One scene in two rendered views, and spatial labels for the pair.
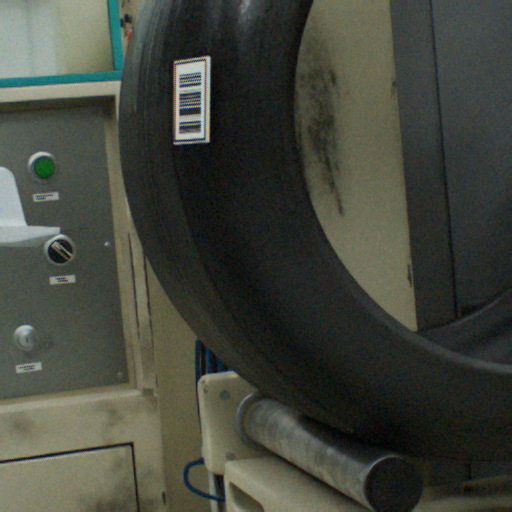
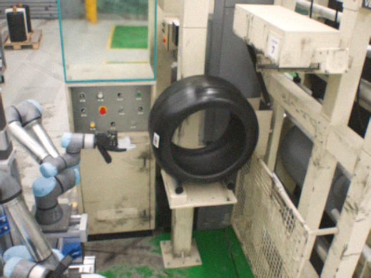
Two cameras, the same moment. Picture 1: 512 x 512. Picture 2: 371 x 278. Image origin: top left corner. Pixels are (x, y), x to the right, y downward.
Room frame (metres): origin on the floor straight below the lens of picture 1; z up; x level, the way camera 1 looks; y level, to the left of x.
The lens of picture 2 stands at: (-0.63, -0.20, 2.06)
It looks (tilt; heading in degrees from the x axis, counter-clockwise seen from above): 28 degrees down; 4
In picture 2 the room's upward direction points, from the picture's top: 3 degrees clockwise
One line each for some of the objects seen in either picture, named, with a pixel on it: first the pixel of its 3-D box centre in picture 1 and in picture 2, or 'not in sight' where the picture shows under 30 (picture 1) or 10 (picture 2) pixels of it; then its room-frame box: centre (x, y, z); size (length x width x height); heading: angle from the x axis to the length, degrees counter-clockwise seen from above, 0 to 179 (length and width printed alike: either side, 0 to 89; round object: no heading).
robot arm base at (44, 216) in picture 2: not in sight; (47, 208); (0.86, 0.60, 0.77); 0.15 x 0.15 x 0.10
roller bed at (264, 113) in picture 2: not in sight; (251, 126); (1.48, -0.48, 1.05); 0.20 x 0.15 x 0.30; 16
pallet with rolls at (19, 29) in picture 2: not in sight; (18, 24); (6.87, 3.86, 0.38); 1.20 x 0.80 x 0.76; 20
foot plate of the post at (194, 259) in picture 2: not in sight; (180, 251); (1.40, -0.08, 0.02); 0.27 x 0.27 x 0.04; 16
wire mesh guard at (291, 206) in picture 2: not in sight; (261, 225); (1.03, -0.55, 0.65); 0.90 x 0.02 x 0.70; 16
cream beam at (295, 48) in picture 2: not in sight; (278, 32); (1.12, -0.49, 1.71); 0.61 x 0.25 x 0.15; 16
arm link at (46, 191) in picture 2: not in sight; (46, 190); (0.87, 0.60, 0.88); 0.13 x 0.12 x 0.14; 152
